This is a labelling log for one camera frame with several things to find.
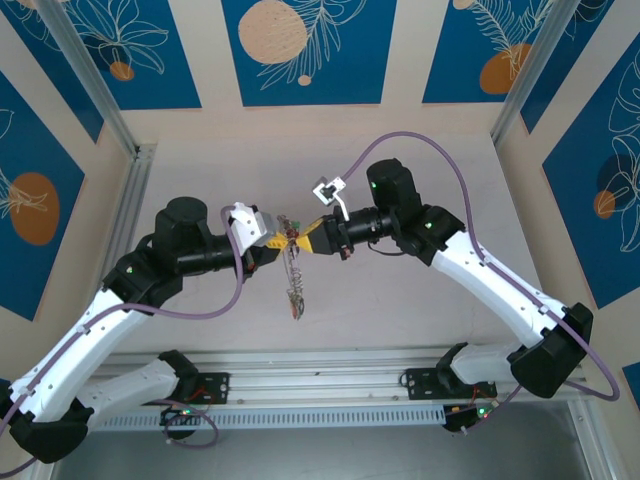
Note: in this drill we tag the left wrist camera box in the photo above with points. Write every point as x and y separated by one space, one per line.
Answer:
247 225

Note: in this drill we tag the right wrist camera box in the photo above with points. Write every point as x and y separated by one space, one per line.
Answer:
327 189

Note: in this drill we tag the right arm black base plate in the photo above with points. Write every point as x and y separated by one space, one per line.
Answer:
417 382

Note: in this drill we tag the aluminium frame post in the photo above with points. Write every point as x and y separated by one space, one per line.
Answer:
540 65
90 75

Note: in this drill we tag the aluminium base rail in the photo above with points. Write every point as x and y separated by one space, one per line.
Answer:
320 380

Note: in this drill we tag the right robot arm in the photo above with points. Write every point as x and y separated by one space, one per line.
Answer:
500 285

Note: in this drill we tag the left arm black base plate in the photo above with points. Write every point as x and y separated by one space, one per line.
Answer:
220 387

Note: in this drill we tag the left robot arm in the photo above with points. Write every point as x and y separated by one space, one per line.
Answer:
75 350

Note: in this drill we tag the aluminium side rail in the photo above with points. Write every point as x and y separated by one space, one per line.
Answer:
137 185

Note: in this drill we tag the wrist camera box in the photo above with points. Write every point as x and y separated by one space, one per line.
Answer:
327 189
247 225

